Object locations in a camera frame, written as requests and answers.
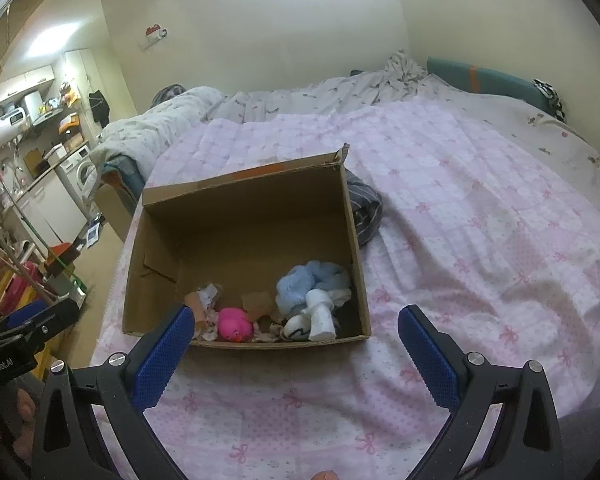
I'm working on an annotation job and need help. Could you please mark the dark striped cloth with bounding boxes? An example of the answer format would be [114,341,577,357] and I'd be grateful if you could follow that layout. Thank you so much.
[346,169,384,247]

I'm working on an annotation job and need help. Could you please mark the wooden bed frame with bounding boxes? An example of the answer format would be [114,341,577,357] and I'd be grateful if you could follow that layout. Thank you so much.
[95,180,146,242]

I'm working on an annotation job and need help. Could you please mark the person's left hand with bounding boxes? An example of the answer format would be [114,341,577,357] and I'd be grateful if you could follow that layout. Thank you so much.
[0,391,37,465]

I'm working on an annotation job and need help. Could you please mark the orange stool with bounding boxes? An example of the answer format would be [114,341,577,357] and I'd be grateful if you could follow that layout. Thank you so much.
[46,241,82,262]

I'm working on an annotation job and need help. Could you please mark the white floral duvet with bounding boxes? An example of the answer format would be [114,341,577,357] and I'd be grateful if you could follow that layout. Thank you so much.
[87,50,431,173]

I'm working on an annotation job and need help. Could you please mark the red plastic basin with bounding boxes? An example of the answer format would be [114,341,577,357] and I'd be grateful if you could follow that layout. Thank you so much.
[0,260,37,312]

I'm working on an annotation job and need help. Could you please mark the pink rubber duck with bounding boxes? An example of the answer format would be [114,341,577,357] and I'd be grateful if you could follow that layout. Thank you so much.
[216,307,255,344]

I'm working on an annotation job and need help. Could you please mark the white washing machine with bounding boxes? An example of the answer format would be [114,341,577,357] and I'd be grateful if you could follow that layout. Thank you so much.
[61,146,99,207]

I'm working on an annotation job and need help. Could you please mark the black hanging bag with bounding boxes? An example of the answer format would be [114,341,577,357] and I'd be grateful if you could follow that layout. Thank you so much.
[88,90,112,124]

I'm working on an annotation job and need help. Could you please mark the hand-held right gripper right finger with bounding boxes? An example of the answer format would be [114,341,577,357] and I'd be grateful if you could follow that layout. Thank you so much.
[397,304,563,480]

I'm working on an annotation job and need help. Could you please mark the beige soft piece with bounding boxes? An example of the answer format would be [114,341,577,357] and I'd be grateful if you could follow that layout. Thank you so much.
[242,290,276,318]

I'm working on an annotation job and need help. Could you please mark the grey patterned cushion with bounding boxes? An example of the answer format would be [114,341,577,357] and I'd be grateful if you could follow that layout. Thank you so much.
[151,85,187,109]

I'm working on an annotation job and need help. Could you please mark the mop handles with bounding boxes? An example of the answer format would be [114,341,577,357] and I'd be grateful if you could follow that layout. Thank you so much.
[0,169,58,303]

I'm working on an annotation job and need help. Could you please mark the white water heater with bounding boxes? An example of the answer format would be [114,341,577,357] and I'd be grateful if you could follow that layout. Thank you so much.
[0,109,31,153]

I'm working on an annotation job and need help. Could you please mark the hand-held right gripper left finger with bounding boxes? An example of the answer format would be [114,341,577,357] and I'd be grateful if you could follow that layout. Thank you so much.
[30,304,195,480]

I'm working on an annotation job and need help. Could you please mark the orange-brown soft piece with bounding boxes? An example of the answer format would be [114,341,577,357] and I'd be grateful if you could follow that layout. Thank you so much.
[184,292,208,323]

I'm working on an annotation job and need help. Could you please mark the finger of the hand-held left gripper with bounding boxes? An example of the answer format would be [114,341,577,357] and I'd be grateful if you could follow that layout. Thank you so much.
[0,301,49,329]
[0,300,79,361]

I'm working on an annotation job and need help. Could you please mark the white fluffy sock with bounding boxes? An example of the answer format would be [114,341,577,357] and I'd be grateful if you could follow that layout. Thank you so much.
[302,290,337,340]

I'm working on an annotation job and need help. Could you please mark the white base cabinet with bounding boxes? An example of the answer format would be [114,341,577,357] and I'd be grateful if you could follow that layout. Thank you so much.
[16,174,89,247]

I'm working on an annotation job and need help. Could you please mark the teal pillow with orange stripe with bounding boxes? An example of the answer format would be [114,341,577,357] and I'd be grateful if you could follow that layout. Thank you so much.
[426,56,546,108]

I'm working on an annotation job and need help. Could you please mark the white wall cabinets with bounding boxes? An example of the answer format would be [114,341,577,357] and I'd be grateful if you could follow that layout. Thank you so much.
[0,64,57,106]

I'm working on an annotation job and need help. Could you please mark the white printed bedsheet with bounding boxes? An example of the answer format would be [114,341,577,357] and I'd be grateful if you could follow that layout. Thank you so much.
[415,72,600,241]

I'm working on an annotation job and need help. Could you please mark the black and white patterned cloth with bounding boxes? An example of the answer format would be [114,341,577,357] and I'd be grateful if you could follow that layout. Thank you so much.
[531,78,567,123]

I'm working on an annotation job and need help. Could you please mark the tall white cabinet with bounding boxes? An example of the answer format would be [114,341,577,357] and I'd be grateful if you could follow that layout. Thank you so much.
[62,49,131,128]

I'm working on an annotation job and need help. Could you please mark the brown cardboard box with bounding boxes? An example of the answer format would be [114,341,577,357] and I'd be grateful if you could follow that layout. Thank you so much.
[122,144,372,350]

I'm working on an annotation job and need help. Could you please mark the light blue fluffy sock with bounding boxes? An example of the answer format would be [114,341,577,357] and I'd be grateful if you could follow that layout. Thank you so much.
[276,261,353,318]

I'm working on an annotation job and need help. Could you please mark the white sock with dark trim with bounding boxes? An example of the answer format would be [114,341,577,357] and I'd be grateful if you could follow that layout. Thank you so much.
[284,314,311,341]

